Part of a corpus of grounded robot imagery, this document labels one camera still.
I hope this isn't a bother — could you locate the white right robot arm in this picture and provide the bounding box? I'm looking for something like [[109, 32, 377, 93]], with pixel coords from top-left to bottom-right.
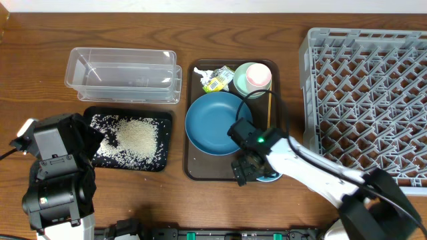
[[228, 121, 426, 239]]

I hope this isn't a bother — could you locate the black waste tray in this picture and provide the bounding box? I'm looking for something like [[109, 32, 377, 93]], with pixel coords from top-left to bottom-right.
[[82, 106, 174, 173]]

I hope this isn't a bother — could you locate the yellow snack wrapper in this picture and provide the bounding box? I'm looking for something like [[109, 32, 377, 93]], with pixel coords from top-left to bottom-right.
[[202, 65, 235, 93]]

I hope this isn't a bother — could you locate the dark blue bowl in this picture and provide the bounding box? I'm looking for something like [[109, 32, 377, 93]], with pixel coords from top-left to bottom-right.
[[185, 91, 253, 156]]

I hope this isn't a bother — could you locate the pink cup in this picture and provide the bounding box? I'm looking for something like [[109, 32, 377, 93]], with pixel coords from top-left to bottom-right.
[[246, 63, 272, 92]]

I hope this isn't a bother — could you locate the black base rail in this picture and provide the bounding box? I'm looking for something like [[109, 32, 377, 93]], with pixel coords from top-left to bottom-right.
[[94, 218, 324, 240]]

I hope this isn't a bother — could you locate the green bowl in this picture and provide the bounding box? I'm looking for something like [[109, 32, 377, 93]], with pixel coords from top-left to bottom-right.
[[233, 62, 254, 97]]

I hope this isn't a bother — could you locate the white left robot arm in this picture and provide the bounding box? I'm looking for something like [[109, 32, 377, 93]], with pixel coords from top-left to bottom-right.
[[21, 113, 104, 233]]

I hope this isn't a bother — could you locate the wooden chopstick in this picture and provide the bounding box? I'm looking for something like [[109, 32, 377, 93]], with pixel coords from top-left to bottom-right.
[[267, 82, 272, 128]]

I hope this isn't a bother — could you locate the white rice pile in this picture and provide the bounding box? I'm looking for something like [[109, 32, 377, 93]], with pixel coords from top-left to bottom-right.
[[89, 114, 167, 169]]

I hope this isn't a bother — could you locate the brown serving tray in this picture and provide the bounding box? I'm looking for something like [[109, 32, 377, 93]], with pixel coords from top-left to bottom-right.
[[183, 59, 284, 181]]

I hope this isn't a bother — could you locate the grey dishwasher rack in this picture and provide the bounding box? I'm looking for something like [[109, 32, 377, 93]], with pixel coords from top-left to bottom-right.
[[299, 27, 426, 196]]

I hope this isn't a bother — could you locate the light blue bowl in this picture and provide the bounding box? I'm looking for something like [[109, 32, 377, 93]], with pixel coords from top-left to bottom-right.
[[257, 173, 282, 183]]

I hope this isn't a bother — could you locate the clear plastic bin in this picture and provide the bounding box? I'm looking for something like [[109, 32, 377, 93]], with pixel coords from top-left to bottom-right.
[[64, 47, 182, 104]]

